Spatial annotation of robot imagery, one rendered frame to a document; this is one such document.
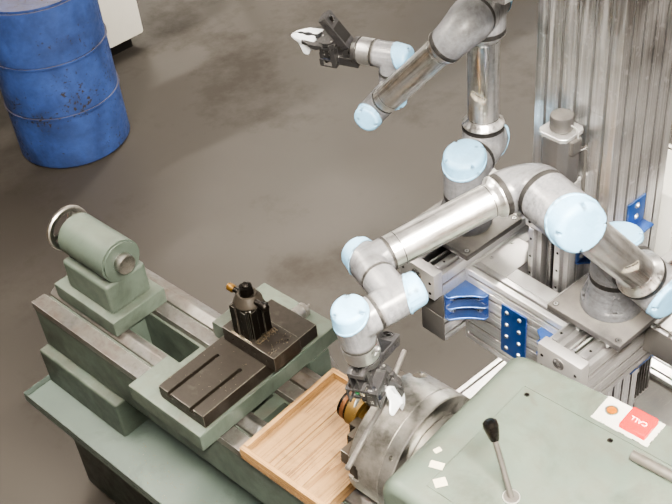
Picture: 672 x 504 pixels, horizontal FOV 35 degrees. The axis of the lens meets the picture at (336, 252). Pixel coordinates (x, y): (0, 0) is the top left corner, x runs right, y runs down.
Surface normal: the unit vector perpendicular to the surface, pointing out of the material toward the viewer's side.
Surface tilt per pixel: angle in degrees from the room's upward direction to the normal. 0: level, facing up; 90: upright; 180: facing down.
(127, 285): 90
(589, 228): 84
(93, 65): 90
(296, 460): 0
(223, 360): 0
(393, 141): 0
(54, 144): 90
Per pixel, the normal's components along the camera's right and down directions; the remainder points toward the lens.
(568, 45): -0.75, 0.47
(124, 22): 0.71, 0.40
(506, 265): -0.09, -0.76
